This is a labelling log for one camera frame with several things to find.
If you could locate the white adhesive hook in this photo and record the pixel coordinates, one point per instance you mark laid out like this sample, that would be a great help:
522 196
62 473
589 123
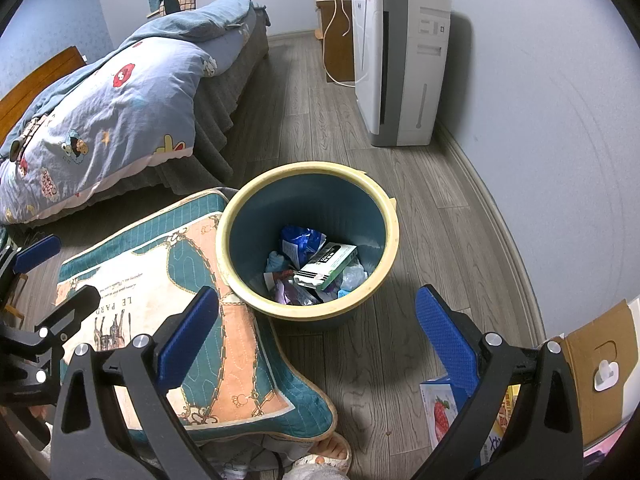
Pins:
606 375

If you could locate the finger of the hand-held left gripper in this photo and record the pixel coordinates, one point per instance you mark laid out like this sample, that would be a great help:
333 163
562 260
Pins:
37 255
75 305

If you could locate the person's slippered foot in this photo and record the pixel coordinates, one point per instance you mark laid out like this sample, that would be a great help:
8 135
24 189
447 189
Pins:
325 457

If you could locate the white air purifier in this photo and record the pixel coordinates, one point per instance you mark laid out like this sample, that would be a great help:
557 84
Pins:
400 60

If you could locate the grey bed skirt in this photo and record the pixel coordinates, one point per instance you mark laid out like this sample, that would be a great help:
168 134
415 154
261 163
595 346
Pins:
225 105

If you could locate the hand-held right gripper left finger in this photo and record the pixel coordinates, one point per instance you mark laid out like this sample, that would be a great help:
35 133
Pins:
187 335

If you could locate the bed with blue cartoon duvet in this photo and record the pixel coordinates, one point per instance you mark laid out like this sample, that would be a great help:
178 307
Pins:
125 105

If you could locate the green white medicine box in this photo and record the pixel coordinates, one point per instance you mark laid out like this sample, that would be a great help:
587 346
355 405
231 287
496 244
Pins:
332 260

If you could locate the teal bin with yellow rim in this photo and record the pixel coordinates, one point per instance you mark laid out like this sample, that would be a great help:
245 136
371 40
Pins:
240 230

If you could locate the wooden cabinet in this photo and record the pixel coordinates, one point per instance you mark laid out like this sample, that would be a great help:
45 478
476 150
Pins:
340 50

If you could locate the brown cardboard box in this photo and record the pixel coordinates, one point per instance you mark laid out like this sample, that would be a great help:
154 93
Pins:
575 390

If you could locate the yellow packet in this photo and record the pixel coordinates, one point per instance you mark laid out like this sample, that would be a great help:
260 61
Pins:
500 430

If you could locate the plaid cloth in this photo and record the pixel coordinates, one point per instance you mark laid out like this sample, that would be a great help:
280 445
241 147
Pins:
187 0

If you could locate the wooden bed frame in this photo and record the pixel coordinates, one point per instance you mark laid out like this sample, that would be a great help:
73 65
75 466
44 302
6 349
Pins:
40 80

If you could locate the strawberry print box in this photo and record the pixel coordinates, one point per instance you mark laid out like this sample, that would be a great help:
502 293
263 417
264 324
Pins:
445 420

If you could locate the clear plastic bag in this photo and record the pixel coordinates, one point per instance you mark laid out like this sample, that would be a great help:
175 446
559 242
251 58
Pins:
354 276

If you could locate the purple wrapper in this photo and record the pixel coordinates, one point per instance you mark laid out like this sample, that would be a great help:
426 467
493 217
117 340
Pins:
290 294

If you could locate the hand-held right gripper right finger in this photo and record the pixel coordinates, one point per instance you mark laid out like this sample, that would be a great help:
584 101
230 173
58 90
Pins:
445 340

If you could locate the blue face mask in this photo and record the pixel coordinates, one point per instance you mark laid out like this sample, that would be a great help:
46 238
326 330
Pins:
277 262

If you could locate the blue wet wipes packet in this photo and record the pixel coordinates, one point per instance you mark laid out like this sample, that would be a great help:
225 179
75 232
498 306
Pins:
300 240

